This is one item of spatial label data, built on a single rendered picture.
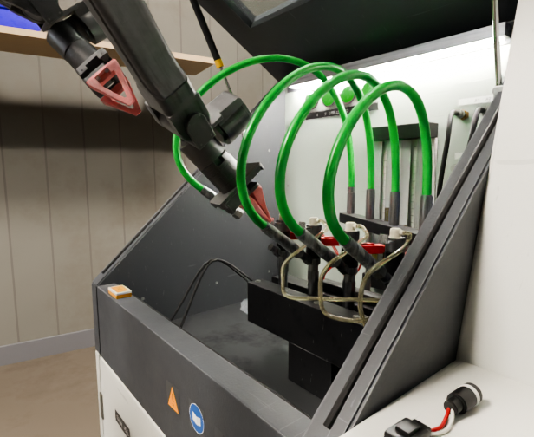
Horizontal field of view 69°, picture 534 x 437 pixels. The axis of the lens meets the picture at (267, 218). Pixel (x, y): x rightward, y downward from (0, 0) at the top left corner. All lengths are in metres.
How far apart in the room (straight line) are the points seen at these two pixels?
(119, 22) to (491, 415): 0.55
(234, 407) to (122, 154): 2.45
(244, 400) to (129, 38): 0.43
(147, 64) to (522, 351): 0.54
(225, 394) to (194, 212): 0.58
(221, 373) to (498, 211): 0.38
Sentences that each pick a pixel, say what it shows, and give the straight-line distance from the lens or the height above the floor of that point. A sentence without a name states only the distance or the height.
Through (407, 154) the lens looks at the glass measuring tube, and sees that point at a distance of 0.86.
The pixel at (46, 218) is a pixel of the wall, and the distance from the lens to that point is 2.78.
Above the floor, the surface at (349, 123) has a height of 1.25.
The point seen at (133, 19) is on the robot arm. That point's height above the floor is 1.37.
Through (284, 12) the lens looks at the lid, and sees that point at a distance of 1.00.
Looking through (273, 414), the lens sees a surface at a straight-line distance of 0.44.
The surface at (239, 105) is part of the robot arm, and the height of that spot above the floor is 1.30.
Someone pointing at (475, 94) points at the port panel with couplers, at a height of 1.33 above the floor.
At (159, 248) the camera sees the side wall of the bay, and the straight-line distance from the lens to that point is 0.95.
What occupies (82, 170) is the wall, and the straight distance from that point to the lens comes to 2.78.
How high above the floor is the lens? 1.20
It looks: 7 degrees down
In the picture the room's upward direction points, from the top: straight up
